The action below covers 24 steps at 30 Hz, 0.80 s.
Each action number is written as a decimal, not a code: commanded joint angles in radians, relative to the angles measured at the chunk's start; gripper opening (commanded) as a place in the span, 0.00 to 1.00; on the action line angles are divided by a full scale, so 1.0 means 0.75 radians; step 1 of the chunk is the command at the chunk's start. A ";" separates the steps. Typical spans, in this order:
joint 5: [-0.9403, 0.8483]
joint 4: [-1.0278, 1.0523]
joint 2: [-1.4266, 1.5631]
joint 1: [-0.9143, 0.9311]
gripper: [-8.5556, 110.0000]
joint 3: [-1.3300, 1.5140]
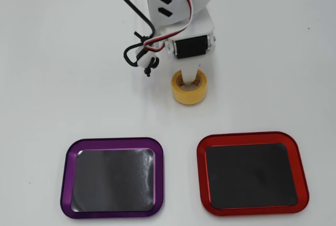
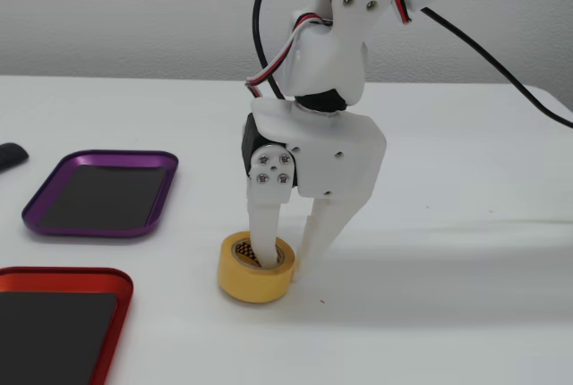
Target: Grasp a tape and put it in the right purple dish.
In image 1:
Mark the white cable clip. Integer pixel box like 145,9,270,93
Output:
135,48,160,77

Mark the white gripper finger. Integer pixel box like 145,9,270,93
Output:
182,63,200,86

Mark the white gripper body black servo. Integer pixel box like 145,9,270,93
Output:
157,7,216,61

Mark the yellow masking tape roll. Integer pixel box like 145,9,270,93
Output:
171,69,207,105

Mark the red metal dish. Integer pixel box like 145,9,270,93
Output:
196,131,310,217

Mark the purple metal dish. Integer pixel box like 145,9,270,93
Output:
60,137,164,220

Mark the red white black servo wire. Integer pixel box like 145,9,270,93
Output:
143,0,196,52

